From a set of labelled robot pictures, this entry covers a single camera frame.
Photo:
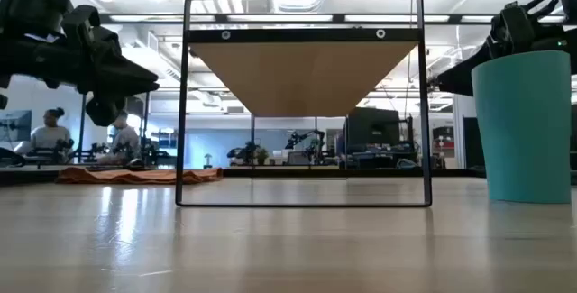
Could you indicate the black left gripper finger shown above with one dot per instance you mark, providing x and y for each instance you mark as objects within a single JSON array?
[
  {"x": 130, "y": 90},
  {"x": 124, "y": 67}
]

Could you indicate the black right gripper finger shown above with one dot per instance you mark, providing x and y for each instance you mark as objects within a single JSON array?
[{"x": 460, "y": 76}]

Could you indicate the teal opaque plastic cup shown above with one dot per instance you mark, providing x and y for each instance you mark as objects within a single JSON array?
[{"x": 523, "y": 126}]

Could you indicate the background black robot arm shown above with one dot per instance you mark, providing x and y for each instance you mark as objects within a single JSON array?
[
  {"x": 306, "y": 139},
  {"x": 245, "y": 152}
]

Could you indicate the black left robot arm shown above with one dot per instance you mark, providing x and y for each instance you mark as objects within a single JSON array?
[{"x": 31, "y": 4}]

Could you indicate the black metal wooden top shelf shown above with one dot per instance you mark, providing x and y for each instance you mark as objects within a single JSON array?
[{"x": 302, "y": 76}]

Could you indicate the person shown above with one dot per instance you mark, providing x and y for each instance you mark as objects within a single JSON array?
[
  {"x": 47, "y": 136},
  {"x": 124, "y": 140}
]

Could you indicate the ceiling light strip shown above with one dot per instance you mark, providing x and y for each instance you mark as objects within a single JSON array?
[
  {"x": 396, "y": 18},
  {"x": 144, "y": 18},
  {"x": 279, "y": 18}
]

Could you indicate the computer monitor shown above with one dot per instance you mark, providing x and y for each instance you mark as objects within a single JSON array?
[{"x": 15, "y": 126}]

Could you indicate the orange cloth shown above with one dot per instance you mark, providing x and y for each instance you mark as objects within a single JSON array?
[{"x": 135, "y": 176}]

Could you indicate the large black monitor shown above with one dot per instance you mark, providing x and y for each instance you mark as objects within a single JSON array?
[{"x": 374, "y": 126}]

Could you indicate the small potted plant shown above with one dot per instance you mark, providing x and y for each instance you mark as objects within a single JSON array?
[{"x": 262, "y": 155}]

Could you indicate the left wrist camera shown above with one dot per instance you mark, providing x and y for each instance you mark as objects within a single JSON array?
[{"x": 82, "y": 22}]

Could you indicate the black metal table frame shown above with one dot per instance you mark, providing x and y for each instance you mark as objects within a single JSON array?
[{"x": 360, "y": 172}]

